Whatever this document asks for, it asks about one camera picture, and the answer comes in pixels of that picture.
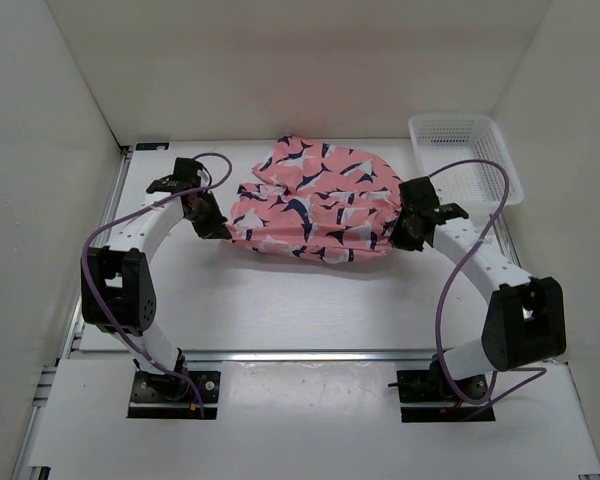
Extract pink shark print shorts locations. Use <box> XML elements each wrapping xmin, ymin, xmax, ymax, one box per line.
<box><xmin>228</xmin><ymin>135</ymin><xmax>401</xmax><ymax>264</ymax></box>

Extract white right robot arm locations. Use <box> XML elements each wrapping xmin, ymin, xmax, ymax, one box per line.
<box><xmin>390</xmin><ymin>177</ymin><xmax>567</xmax><ymax>400</ymax></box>

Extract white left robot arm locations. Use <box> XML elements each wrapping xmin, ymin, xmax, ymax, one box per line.
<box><xmin>80</xmin><ymin>152</ymin><xmax>233</xmax><ymax>400</ymax></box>

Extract white perforated plastic basket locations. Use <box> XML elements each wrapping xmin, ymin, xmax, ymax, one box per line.
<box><xmin>408</xmin><ymin>113</ymin><xmax>524</xmax><ymax>217</ymax></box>

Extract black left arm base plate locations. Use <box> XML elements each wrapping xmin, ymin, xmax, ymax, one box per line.
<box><xmin>127</xmin><ymin>370</ymin><xmax>221</xmax><ymax>420</ymax></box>

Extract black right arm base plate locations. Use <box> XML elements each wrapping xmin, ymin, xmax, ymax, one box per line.
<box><xmin>387</xmin><ymin>370</ymin><xmax>496</xmax><ymax>424</ymax></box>

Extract aluminium front frame rail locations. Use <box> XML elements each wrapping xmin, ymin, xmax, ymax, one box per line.
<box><xmin>59</xmin><ymin>349</ymin><xmax>546</xmax><ymax>367</ymax></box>

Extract aluminium left frame rail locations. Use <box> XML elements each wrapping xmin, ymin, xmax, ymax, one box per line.
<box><xmin>10</xmin><ymin>145</ymin><xmax>135</xmax><ymax>479</ymax></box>

